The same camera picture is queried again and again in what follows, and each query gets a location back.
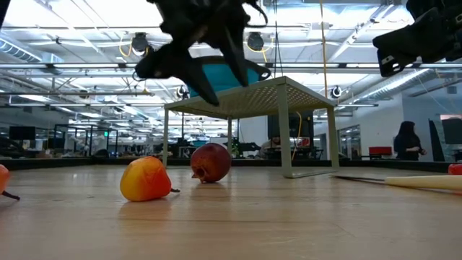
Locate person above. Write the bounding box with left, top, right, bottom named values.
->
left=393, top=121, right=428, bottom=162

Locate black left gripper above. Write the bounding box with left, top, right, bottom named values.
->
left=147, top=0, right=268, bottom=108

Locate dark red pomegranate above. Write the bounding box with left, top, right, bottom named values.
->
left=190, top=143, right=232, bottom=184

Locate black cabinet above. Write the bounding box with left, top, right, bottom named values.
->
left=267, top=110, right=315, bottom=160

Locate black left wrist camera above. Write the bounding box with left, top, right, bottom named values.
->
left=134, top=41, right=192, bottom=81

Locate black monitor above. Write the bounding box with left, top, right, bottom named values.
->
left=9, top=126, right=36, bottom=142

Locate small orange yellow pear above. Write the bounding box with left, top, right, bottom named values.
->
left=0, top=164, right=21, bottom=202
left=119, top=156, right=180, bottom=203

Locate blue grey collapsible colander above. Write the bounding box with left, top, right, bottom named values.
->
left=187, top=55, right=272, bottom=98

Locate green perforated metal riser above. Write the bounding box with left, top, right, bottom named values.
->
left=162, top=75, right=341, bottom=180

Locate red storage box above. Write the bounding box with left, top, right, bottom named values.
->
left=367, top=146, right=393, bottom=157

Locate long ceiling light bar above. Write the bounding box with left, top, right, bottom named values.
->
left=0, top=62, right=462, bottom=70

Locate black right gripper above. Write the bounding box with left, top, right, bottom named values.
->
left=373, top=5, right=462, bottom=63

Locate black hanging cable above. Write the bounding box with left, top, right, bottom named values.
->
left=272, top=0, right=283, bottom=79

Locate cream stick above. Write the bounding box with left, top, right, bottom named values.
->
left=384, top=175, right=462, bottom=192

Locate black aluminium table frame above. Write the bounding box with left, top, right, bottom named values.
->
left=0, top=157, right=462, bottom=173

